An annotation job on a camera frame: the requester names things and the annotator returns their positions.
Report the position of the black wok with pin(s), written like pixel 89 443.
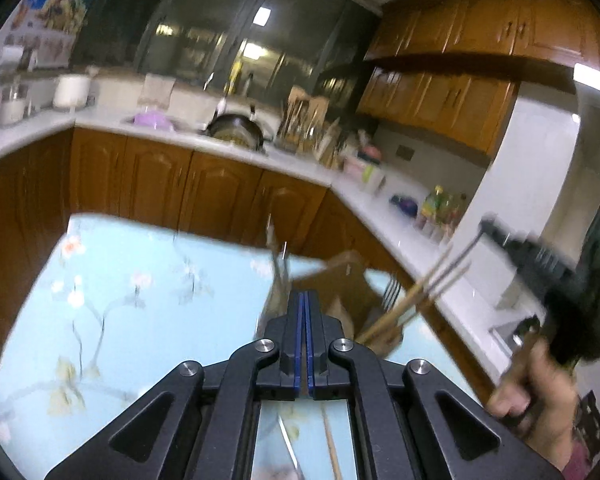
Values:
pixel 237 130

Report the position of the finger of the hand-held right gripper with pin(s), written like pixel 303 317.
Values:
pixel 500 234

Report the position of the yellow oil bottle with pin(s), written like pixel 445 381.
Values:
pixel 235 80

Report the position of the amber oil bottle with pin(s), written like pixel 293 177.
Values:
pixel 456 210

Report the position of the wooden wall cabinets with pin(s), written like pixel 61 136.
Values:
pixel 470 60

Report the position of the dark sauce bottle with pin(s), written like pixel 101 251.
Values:
pixel 249 85

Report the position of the white plastic container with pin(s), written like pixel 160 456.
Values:
pixel 373 177

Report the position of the row of spice jars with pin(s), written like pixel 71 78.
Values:
pixel 435 232

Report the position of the chrome faucet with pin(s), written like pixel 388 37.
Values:
pixel 211 81

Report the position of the green label oil bottle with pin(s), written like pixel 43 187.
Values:
pixel 432 205

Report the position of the wooden utensil holder box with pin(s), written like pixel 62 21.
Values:
pixel 340 280

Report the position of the purple plastic basin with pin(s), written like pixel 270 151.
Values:
pixel 152 120

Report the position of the person's right hand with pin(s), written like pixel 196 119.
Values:
pixel 545 395

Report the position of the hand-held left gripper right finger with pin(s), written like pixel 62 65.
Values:
pixel 311 335

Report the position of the white electric cooker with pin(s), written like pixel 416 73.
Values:
pixel 72 91

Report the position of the fruit print wall poster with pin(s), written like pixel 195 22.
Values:
pixel 55 15

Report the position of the wooden chopstick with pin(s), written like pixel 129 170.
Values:
pixel 430 292
pixel 420 287
pixel 331 440

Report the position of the stacked bowls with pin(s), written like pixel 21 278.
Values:
pixel 370 155

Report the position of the steel sink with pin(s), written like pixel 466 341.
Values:
pixel 190 127

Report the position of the dark wall socket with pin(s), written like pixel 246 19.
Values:
pixel 405 153

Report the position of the dark kitchen window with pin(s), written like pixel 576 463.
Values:
pixel 205 25

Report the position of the blue floral tablecloth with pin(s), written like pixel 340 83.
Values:
pixel 130 335

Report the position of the metal fork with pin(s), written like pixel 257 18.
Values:
pixel 390 292

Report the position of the blue purple toy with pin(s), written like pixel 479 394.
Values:
pixel 405 205

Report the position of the wooden cutting board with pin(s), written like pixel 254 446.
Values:
pixel 307 102

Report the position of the utensil drying rack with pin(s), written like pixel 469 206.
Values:
pixel 305 135

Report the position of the range hood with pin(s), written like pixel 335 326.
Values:
pixel 597 80

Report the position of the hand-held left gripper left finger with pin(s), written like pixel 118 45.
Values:
pixel 295 335

